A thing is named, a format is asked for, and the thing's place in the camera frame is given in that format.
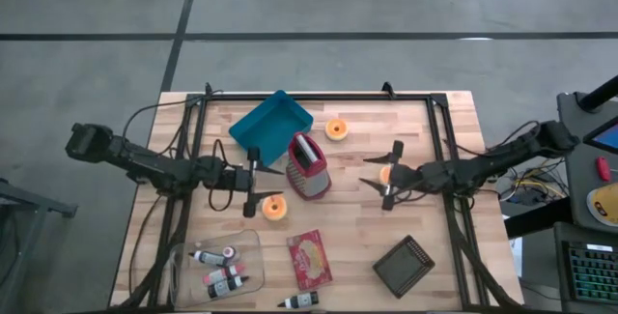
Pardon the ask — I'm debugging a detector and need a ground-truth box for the yellow round pad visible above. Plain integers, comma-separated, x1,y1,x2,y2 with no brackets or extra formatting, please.
586,182,618,228

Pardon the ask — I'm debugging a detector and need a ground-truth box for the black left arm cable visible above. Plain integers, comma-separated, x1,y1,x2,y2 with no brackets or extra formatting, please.
120,89,236,213

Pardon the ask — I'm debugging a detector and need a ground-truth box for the red computer mouse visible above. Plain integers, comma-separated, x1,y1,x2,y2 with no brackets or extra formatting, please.
596,156,612,183

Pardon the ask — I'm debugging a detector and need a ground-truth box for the red steel box grater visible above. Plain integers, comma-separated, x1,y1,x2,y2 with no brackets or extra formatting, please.
285,131,333,202

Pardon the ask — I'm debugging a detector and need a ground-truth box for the backlit keyboard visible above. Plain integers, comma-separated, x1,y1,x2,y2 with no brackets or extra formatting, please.
565,242,618,305

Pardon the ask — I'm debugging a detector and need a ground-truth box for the teal plastic bin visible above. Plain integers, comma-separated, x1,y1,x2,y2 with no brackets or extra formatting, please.
228,89,315,169

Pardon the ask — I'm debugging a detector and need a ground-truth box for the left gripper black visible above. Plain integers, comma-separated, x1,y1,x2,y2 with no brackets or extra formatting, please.
219,145,286,218

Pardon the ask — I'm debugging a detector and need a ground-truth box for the pink food colour bottle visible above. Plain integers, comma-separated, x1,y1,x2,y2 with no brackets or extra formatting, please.
201,264,246,286

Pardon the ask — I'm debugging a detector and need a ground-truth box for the grey metal stand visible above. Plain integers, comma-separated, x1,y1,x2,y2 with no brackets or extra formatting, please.
0,177,78,314

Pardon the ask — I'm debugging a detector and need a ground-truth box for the red popcorn packet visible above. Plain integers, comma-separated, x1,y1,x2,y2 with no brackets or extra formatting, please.
286,228,334,291

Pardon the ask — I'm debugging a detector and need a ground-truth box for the black keyboard tray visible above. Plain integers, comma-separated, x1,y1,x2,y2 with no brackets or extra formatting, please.
553,220,618,314

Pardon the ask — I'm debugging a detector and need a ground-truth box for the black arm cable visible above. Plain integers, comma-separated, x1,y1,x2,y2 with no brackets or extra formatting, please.
120,89,236,213
442,119,545,159

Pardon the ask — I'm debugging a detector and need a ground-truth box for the black square mesh basket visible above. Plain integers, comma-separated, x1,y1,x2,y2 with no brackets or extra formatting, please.
371,235,435,300

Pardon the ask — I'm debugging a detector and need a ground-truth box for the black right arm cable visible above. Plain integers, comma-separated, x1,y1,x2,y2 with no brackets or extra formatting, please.
442,119,545,159

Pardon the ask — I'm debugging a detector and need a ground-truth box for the clear plastic bin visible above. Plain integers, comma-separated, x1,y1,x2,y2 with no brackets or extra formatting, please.
169,229,267,310

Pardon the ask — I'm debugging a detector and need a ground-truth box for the yellow floor cable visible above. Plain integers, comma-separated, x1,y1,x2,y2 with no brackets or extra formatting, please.
516,168,571,202

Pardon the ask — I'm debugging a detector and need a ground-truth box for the black pole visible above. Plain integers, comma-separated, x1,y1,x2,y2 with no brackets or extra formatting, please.
577,74,618,113

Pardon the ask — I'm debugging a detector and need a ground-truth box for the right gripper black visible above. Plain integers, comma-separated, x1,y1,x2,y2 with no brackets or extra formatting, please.
359,139,421,212

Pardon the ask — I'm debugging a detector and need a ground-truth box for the black cart screen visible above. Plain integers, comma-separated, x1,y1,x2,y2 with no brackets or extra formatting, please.
582,116,618,156

